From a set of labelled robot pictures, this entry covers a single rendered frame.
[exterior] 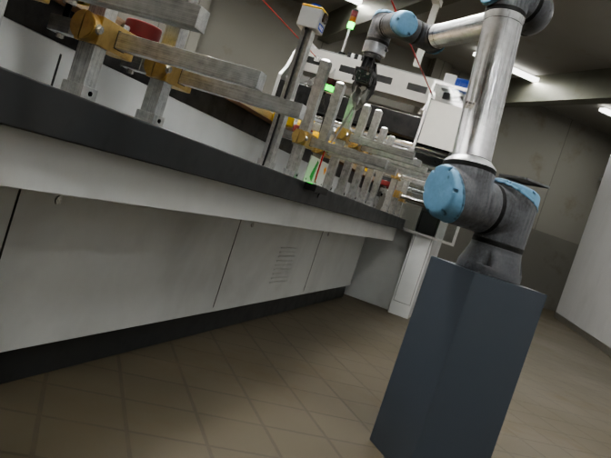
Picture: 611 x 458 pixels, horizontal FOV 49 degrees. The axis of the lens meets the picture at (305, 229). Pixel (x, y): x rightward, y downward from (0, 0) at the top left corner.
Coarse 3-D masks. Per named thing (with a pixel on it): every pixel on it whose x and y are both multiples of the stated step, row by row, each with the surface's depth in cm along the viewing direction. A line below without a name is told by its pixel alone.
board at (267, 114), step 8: (56, 0) 134; (72, 8) 138; (80, 8) 135; (88, 8) 137; (120, 24) 148; (240, 104) 221; (256, 112) 232; (264, 112) 238; (264, 120) 254; (288, 128) 265; (344, 160) 358; (352, 168) 381
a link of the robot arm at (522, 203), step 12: (504, 180) 191; (504, 192) 188; (516, 192) 189; (528, 192) 189; (504, 204) 186; (516, 204) 189; (528, 204) 190; (504, 216) 187; (516, 216) 189; (528, 216) 190; (492, 228) 188; (504, 228) 189; (516, 228) 190; (528, 228) 192; (504, 240) 190; (516, 240) 190
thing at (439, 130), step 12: (432, 108) 502; (444, 108) 499; (456, 108) 497; (432, 120) 501; (444, 120) 499; (456, 120) 496; (432, 132) 501; (444, 132) 499; (456, 132) 496; (432, 144) 501; (444, 144) 498
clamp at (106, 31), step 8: (72, 16) 116; (80, 16) 115; (88, 16) 114; (96, 16) 115; (104, 16) 116; (72, 24) 115; (80, 24) 115; (88, 24) 114; (96, 24) 115; (104, 24) 116; (112, 24) 118; (72, 32) 115; (80, 32) 115; (88, 32) 114; (96, 32) 115; (104, 32) 117; (112, 32) 119; (128, 32) 123; (80, 40) 118; (88, 40) 116; (96, 40) 116; (104, 40) 118; (112, 40) 120; (104, 48) 119; (112, 48) 120; (112, 56) 127; (120, 56) 124; (128, 56) 126
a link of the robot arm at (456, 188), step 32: (480, 0) 194; (512, 0) 188; (512, 32) 188; (480, 64) 188; (512, 64) 189; (480, 96) 186; (480, 128) 185; (448, 160) 186; (480, 160) 183; (448, 192) 181; (480, 192) 182; (480, 224) 187
